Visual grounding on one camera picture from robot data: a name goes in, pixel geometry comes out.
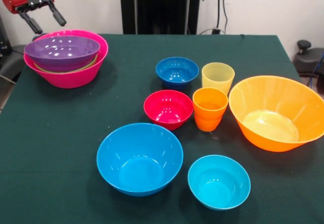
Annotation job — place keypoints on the orange plastic cup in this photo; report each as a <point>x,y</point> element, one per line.
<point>208,125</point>
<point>210,102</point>

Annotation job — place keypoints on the black pedestal leg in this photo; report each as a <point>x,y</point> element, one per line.
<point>307,59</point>
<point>12,59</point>

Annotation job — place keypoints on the purple plastic bowl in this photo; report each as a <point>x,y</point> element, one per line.
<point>63,52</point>

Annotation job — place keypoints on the green plastic bowl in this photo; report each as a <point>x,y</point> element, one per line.
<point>91,66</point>

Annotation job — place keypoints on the yellow plastic cup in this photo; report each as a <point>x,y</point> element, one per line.
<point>218,78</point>

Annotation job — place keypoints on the small dark blue bowl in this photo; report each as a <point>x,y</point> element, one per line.
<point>177,72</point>

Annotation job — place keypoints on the small light blue bowl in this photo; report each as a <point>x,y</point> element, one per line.
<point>219,183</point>

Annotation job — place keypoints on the small red plastic bowl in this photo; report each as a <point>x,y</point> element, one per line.
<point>168,110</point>

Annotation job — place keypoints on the dark green tablecloth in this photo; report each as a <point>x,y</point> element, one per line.
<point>265,57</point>

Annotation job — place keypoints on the black equipment box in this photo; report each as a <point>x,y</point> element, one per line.
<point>3,37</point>

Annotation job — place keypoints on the large pink plastic bowl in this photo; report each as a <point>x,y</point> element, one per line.
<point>71,80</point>

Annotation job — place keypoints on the large orange plastic bowl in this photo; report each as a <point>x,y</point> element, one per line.
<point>273,102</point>

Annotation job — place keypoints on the medium blue plastic bowl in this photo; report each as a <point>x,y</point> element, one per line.
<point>139,158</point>

